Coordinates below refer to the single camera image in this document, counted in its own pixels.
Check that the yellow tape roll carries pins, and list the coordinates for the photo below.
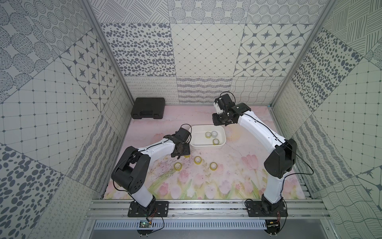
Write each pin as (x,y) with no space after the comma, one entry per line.
(216,141)
(198,160)
(213,166)
(178,166)

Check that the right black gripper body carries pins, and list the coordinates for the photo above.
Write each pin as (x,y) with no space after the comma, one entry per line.
(220,119)

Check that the left green circuit board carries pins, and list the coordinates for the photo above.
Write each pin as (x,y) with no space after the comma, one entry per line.
(144,224)

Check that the white plastic storage box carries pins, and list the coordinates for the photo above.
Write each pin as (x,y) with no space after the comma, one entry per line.
(202,139)

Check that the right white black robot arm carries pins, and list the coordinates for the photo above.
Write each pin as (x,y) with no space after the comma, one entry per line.
(281,151)

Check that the aluminium mounting rail frame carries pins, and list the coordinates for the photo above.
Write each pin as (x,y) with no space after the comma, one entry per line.
(205,209)

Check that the black plastic tool case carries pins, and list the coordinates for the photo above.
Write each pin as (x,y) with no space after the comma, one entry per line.
(148,108)

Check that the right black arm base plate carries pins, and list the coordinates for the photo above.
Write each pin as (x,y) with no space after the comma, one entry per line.
(265,209)

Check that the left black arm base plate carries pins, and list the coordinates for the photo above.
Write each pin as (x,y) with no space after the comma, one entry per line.
(156,208)

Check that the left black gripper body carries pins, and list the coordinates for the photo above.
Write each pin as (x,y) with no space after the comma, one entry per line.
(181,150)

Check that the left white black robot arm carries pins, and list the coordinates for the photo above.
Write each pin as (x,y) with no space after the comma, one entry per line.
(131,170)

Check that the right controller board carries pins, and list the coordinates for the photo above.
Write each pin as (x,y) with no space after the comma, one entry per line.
(272,227)

